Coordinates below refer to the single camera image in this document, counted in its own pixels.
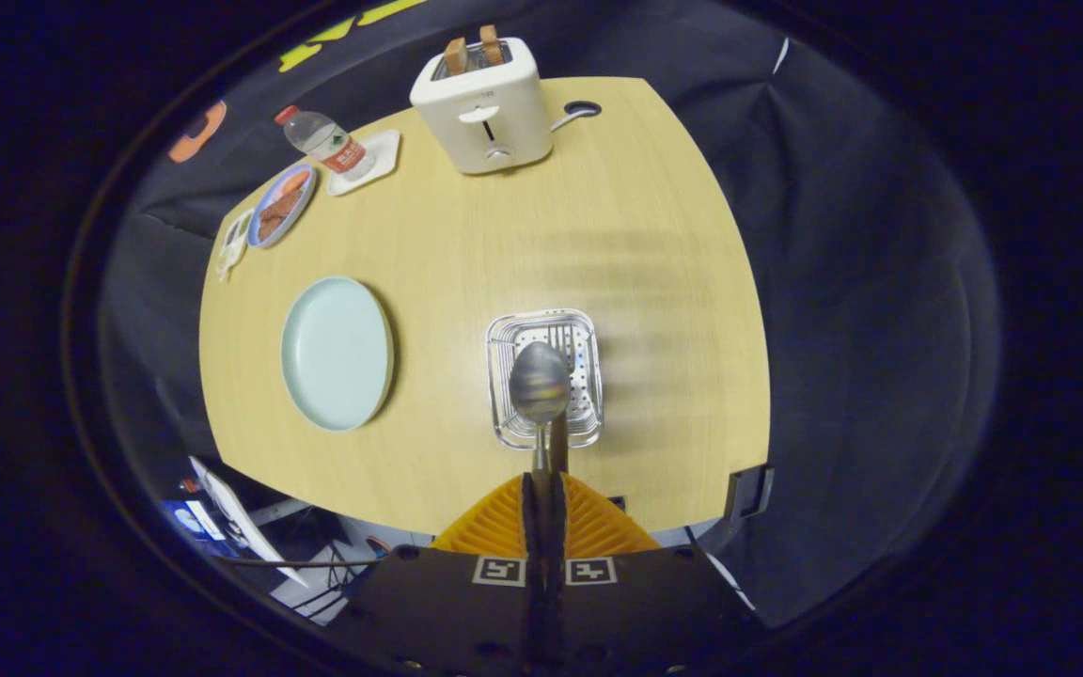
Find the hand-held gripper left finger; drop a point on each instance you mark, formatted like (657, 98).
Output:
(530, 527)

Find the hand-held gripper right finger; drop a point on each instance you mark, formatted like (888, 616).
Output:
(558, 531)

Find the pale green plate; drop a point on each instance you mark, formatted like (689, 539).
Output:
(335, 353)

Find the white board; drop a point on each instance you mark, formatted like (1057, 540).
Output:
(236, 517)

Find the blue box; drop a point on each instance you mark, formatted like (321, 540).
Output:
(189, 519)

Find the black backdrop cloth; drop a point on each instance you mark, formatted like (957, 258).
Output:
(861, 329)

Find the reddish brown meat slices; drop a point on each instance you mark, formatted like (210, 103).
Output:
(278, 212)

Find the white square coaster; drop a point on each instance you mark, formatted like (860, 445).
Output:
(384, 150)

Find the blue rimmed plate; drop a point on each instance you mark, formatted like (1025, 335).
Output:
(306, 183)

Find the white divided seasoning dish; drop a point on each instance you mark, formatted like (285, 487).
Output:
(236, 240)

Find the white toaster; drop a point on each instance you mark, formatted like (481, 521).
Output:
(513, 103)

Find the clear plastic water bottle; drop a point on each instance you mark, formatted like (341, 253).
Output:
(335, 146)

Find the black table bracket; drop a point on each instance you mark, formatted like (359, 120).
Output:
(748, 494)

